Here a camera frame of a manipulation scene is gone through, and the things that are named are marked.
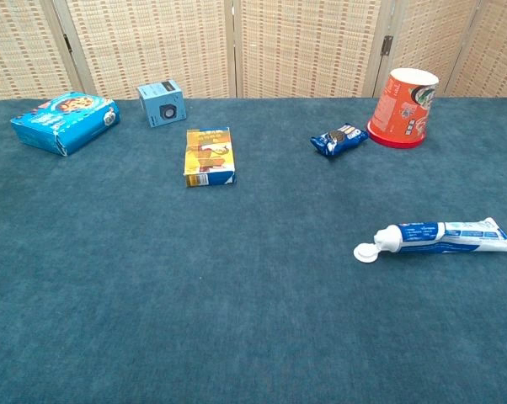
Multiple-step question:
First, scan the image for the woven folding screen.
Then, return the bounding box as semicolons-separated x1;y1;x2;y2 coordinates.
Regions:
0;0;507;106

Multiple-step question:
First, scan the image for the dark blue cookie packet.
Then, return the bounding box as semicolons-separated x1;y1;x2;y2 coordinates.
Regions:
310;122;370;160

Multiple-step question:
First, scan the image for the red instant noodle cup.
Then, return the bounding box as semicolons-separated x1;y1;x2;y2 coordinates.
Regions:
366;67;440;150

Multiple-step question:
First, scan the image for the light blue cube box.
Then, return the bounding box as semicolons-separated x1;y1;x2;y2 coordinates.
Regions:
136;79;186;129

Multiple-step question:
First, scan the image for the blue table cloth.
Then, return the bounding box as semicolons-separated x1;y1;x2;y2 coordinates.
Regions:
0;97;507;404

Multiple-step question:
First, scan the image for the yellow snack box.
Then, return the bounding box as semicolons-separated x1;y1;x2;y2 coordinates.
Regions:
183;127;237;189

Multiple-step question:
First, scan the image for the blue white toothpaste tube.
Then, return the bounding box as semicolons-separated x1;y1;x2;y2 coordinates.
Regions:
373;216;507;255

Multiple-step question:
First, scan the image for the blue cookie box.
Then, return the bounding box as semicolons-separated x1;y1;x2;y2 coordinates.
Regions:
9;91;121;157

